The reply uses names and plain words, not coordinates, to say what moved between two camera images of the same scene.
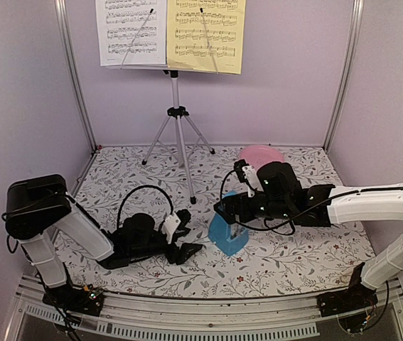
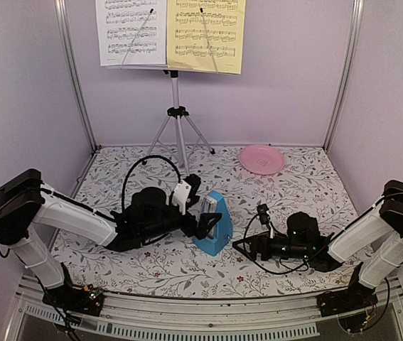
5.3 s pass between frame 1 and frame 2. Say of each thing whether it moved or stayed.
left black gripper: moved
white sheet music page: stayed
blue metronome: moved
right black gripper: moved
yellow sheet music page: stayed
